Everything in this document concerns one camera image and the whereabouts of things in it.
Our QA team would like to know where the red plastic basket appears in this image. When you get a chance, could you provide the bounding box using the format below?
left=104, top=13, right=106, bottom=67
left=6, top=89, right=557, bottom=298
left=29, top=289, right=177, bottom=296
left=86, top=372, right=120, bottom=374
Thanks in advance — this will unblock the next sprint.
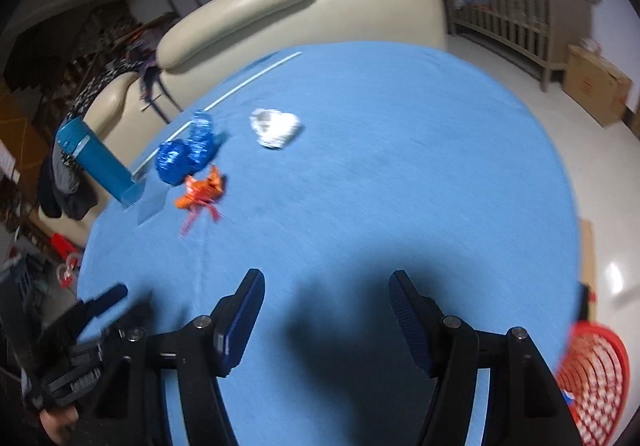
left=554, top=320, right=631, bottom=446

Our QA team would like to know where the white thin rod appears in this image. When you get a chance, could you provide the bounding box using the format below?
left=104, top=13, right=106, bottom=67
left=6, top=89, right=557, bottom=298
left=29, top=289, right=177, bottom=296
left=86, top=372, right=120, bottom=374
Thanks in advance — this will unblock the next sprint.
left=132, top=50, right=304, bottom=175

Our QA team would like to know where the brown cardboard box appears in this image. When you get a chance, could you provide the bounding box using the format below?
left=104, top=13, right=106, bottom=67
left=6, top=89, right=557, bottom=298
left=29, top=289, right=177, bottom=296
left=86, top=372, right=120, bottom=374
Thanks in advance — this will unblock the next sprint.
left=562, top=43, right=634, bottom=127

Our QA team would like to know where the orange foil wrapper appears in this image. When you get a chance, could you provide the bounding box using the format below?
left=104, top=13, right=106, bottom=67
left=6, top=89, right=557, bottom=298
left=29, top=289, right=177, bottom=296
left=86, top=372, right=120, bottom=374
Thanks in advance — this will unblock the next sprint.
left=173, top=164, right=227, bottom=238

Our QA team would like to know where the person's left hand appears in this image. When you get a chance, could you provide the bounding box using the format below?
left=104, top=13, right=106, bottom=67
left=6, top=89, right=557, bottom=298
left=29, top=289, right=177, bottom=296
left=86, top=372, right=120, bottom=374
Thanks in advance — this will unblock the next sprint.
left=37, top=407, right=80, bottom=444

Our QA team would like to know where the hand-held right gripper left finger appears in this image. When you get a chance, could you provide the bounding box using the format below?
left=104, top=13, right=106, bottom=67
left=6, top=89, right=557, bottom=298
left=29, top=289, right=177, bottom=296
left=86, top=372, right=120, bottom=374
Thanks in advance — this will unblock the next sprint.
left=92, top=268, right=266, bottom=446

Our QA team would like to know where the white crumpled plastic bag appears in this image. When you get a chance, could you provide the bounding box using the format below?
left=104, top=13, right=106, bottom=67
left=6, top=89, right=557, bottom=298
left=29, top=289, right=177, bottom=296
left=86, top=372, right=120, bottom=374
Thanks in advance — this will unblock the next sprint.
left=249, top=108, right=304, bottom=151

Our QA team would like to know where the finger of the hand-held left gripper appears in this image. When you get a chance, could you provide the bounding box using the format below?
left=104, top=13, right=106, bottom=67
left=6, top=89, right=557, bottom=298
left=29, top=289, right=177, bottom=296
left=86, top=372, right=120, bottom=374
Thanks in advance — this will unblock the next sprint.
left=82, top=283, right=129, bottom=323

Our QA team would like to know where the round blue foil wrapper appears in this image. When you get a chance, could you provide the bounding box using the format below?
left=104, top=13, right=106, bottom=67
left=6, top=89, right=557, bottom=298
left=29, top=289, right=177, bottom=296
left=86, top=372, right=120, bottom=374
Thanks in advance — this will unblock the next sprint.
left=154, top=138, right=194, bottom=186

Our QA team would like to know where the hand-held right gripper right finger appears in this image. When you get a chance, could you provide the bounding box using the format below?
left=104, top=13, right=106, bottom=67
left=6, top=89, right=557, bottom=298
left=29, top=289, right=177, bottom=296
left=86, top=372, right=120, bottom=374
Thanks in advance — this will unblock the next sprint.
left=388, top=270, right=584, bottom=446

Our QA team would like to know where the long blue foil wrapper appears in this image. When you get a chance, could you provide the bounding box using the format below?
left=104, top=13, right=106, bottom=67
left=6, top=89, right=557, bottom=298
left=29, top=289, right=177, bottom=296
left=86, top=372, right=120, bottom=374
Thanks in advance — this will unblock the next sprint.
left=187, top=109, right=219, bottom=172

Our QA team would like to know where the beige leather sofa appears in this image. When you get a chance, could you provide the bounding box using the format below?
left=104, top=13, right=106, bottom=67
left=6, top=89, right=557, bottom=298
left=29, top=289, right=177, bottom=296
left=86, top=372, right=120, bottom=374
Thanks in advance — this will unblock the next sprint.
left=37, top=0, right=448, bottom=247

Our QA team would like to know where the wooden baby crib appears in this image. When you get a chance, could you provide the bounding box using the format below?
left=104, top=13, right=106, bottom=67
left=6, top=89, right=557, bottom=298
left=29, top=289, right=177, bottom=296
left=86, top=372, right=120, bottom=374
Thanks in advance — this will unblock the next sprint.
left=439, top=0, right=602, bottom=93

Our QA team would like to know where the teal long box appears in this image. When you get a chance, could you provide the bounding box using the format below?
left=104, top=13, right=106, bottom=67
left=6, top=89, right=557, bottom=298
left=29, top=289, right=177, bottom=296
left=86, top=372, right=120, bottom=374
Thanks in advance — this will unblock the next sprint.
left=55, top=119, right=146, bottom=212

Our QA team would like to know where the blue tablecloth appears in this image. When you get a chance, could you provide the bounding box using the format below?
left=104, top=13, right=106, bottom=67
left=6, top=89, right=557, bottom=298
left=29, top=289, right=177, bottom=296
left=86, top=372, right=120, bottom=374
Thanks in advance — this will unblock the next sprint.
left=75, top=41, right=584, bottom=446

